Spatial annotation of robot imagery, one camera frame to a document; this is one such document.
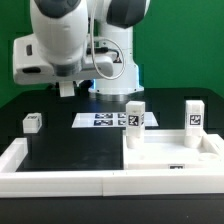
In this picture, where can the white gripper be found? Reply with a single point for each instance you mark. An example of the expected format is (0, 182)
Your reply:
(52, 59)

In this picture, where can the white square table top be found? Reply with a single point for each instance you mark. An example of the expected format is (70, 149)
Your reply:
(165, 149)

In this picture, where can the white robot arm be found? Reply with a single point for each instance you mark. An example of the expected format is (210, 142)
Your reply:
(108, 27)

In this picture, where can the white marker sheet with tags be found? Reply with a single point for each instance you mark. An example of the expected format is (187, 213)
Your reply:
(110, 119)

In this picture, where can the white U-shaped fence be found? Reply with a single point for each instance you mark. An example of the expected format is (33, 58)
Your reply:
(101, 183)

